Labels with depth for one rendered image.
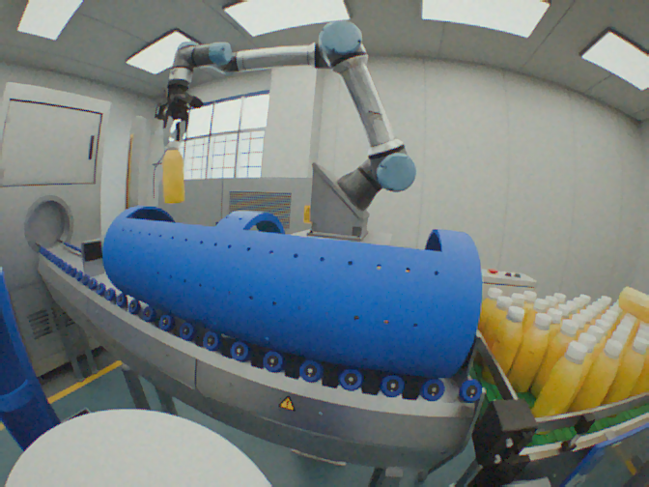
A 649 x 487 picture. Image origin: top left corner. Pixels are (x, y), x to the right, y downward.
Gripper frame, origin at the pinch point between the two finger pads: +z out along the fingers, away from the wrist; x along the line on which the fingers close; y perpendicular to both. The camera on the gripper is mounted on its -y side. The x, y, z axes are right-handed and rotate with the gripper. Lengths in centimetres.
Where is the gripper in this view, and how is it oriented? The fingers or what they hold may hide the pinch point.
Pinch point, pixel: (173, 143)
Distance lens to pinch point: 82.2
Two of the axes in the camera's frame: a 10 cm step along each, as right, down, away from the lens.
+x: -2.6, 1.4, -9.6
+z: -0.7, 9.8, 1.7
